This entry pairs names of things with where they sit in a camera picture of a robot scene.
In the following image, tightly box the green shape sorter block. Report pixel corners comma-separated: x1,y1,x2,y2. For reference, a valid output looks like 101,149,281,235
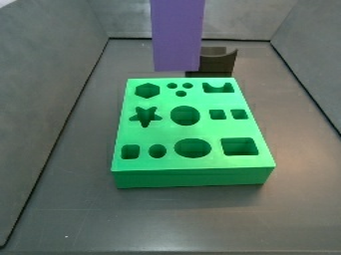
111,78,275,188

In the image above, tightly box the purple flat gripper finger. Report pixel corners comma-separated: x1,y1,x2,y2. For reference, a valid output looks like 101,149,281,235
151,0,204,72

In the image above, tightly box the dark grey arch object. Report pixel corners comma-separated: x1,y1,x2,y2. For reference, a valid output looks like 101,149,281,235
198,47,238,73

